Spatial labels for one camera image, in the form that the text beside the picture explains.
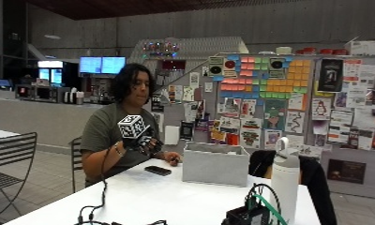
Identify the black phone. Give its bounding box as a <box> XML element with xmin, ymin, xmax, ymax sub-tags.
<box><xmin>144</xmin><ymin>165</ymin><xmax>172</xmax><ymax>177</ymax></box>

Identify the white cube with black markers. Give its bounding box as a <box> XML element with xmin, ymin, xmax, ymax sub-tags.
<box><xmin>116</xmin><ymin>114</ymin><xmax>151</xmax><ymax>141</ymax></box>

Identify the grey storage box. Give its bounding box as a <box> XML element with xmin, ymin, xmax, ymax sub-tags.
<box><xmin>181</xmin><ymin>142</ymin><xmax>251</xmax><ymax>188</ymax></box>

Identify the the person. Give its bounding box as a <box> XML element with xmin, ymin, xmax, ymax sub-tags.
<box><xmin>79</xmin><ymin>62</ymin><xmax>184</xmax><ymax>188</ymax></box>

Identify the black chair behind person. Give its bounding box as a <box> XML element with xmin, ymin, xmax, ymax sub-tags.
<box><xmin>68</xmin><ymin>136</ymin><xmax>85</xmax><ymax>194</ymax></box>

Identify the black electronic device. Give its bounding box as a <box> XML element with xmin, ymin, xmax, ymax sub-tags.
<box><xmin>221</xmin><ymin>204</ymin><xmax>272</xmax><ymax>225</ymax></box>

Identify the white water bottle grey lid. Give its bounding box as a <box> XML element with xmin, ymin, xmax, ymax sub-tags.
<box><xmin>269</xmin><ymin>136</ymin><xmax>301</xmax><ymax>225</ymax></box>

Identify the grey service counter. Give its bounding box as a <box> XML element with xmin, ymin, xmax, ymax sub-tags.
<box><xmin>0</xmin><ymin>89</ymin><xmax>108</xmax><ymax>148</ymax></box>

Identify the grey staircase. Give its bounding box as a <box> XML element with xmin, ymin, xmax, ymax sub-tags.
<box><xmin>125</xmin><ymin>36</ymin><xmax>249</xmax><ymax>95</ymax></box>

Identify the black metal slatted chair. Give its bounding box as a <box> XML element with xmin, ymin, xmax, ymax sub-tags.
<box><xmin>0</xmin><ymin>131</ymin><xmax>39</xmax><ymax>221</ymax></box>

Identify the lit drinks fridge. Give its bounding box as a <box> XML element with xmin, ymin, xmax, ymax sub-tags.
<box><xmin>36</xmin><ymin>59</ymin><xmax>65</xmax><ymax>88</ymax></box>

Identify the black jacket on chair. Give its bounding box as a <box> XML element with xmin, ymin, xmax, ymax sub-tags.
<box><xmin>247</xmin><ymin>149</ymin><xmax>338</xmax><ymax>225</ymax></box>

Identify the group of coloured sticky notes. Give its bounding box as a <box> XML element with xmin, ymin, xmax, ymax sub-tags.
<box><xmin>211</xmin><ymin>54</ymin><xmax>312</xmax><ymax>100</ymax></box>

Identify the dark landscape poster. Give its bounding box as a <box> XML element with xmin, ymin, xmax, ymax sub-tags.
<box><xmin>325</xmin><ymin>158</ymin><xmax>366</xmax><ymax>186</ymax></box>

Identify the group of paper posters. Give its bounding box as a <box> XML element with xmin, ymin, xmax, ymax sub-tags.
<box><xmin>151</xmin><ymin>57</ymin><xmax>375</xmax><ymax>153</ymax></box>

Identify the grey notice board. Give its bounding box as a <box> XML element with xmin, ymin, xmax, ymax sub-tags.
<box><xmin>151</xmin><ymin>53</ymin><xmax>375</xmax><ymax>201</ymax></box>

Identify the black portrait poster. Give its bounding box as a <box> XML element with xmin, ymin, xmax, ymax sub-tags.
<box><xmin>316</xmin><ymin>58</ymin><xmax>345</xmax><ymax>94</ymax></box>

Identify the row of red bowls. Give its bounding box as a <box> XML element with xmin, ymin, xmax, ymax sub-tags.
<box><xmin>293</xmin><ymin>47</ymin><xmax>349</xmax><ymax>56</ymax></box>

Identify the white cardboard box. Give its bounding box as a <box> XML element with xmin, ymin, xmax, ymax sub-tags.
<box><xmin>346</xmin><ymin>38</ymin><xmax>375</xmax><ymax>57</ymax></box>

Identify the wrist bracelet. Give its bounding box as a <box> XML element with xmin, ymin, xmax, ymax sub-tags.
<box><xmin>112</xmin><ymin>141</ymin><xmax>127</xmax><ymax>158</ymax></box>

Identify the long black cable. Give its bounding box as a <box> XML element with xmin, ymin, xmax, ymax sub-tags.
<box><xmin>73</xmin><ymin>145</ymin><xmax>168</xmax><ymax>225</ymax></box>

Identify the black looped cable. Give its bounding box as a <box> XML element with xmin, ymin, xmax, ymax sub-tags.
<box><xmin>244</xmin><ymin>183</ymin><xmax>284</xmax><ymax>221</ymax></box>

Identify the green cable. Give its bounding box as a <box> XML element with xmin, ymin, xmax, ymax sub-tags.
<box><xmin>252</xmin><ymin>193</ymin><xmax>289</xmax><ymax>225</ymax></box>

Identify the pair of blue wall screens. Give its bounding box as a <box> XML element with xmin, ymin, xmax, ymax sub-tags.
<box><xmin>77</xmin><ymin>55</ymin><xmax>128</xmax><ymax>76</ymax></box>

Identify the string of coloured lights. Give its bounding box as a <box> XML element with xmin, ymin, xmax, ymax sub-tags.
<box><xmin>140</xmin><ymin>39</ymin><xmax>183</xmax><ymax>59</ymax></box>

